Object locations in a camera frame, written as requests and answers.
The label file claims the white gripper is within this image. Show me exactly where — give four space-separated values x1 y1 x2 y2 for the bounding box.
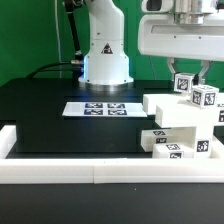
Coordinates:
138 0 224 85

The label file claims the white tagged cube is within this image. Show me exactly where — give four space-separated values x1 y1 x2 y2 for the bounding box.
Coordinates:
190 85 219 108
174 73 194 93

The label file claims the white chair back part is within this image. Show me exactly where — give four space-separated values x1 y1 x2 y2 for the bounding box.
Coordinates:
143 94 224 128

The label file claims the white chair seat part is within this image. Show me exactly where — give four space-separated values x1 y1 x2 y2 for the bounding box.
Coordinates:
167 127 213 158

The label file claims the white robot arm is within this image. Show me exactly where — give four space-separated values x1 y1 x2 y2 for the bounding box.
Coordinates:
63 0 224 89

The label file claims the white marker sheet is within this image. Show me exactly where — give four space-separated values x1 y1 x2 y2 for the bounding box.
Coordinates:
62 102 147 117

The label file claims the white U-shaped fence frame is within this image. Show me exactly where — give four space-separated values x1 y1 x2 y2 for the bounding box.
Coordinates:
0 125 224 184

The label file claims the black cable on table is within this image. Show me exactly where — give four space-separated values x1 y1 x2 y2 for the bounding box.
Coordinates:
26 61 84 80

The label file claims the white hanging cable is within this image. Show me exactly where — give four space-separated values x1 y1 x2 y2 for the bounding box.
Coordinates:
54 0 63 79

